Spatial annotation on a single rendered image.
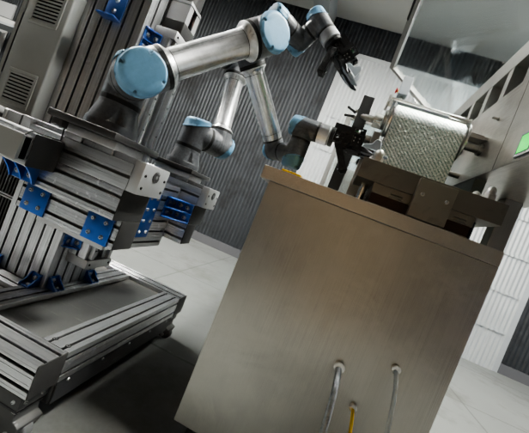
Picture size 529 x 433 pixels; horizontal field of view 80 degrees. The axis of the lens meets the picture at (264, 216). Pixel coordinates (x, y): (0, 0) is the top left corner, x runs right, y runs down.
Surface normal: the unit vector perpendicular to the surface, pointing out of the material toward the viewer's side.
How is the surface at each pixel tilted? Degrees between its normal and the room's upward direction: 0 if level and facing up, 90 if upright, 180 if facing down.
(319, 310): 90
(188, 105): 90
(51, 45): 90
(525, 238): 90
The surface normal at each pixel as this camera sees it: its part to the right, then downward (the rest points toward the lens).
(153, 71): 0.42, 0.29
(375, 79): -0.18, -0.04
